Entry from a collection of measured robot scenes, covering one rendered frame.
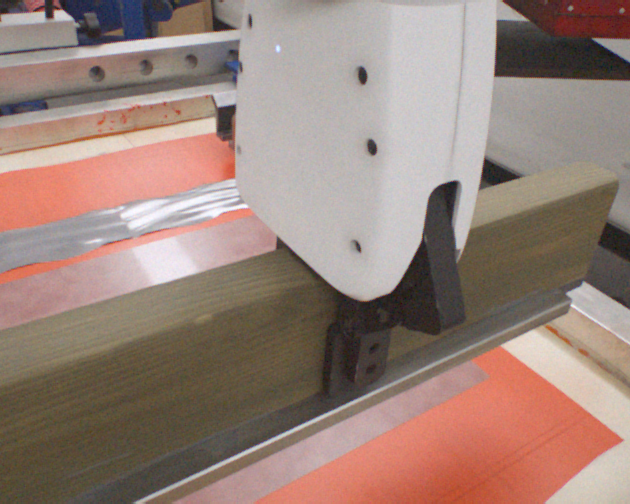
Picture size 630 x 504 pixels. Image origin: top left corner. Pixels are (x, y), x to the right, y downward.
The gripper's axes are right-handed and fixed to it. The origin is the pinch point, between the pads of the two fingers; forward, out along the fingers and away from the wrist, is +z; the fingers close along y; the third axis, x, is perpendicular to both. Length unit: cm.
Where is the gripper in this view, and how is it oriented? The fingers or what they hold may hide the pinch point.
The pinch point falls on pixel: (333, 326)
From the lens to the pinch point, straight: 27.9
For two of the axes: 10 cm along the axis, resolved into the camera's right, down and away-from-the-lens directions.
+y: 5.4, 4.9, -6.8
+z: -0.6, 8.3, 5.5
